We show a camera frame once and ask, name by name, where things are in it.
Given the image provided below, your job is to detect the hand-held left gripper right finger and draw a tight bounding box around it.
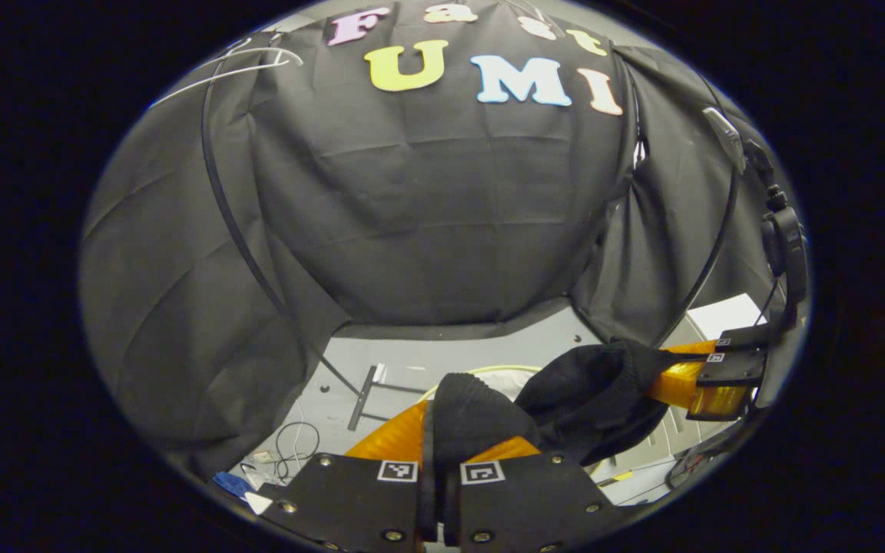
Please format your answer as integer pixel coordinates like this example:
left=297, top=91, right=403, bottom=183
left=442, top=435, right=628, bottom=553

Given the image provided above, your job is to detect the grey oblong device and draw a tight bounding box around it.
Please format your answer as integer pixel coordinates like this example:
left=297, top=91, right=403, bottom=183
left=702, top=106, right=747, bottom=174

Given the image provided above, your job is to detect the black metal clothes rack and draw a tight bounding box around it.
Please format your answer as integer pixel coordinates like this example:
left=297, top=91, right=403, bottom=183
left=201, top=35, right=743, bottom=431

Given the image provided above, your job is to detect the blue cloth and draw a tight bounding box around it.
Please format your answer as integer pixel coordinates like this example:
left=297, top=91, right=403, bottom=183
left=212, top=471, right=256, bottom=499

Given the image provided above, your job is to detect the white plastic clothes hanger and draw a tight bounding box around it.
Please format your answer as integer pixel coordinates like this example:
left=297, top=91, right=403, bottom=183
left=149, top=35, right=305, bottom=110

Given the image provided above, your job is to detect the black backdrop cloth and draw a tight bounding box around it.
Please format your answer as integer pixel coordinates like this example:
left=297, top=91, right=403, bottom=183
left=78, top=0, right=797, bottom=481

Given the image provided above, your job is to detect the white board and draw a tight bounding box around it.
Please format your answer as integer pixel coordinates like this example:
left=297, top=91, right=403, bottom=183
left=687, top=293, right=767, bottom=340

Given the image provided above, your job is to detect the black floor cable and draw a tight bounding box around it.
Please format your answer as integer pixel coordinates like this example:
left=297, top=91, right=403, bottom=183
left=272, top=420, right=323, bottom=482

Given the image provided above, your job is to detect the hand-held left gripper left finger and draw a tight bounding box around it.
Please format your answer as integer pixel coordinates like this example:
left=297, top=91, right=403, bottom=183
left=258, top=399, right=439, bottom=553

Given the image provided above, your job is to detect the black knit jacket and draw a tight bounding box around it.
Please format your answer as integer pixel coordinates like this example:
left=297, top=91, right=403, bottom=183
left=423, top=340, right=678, bottom=469

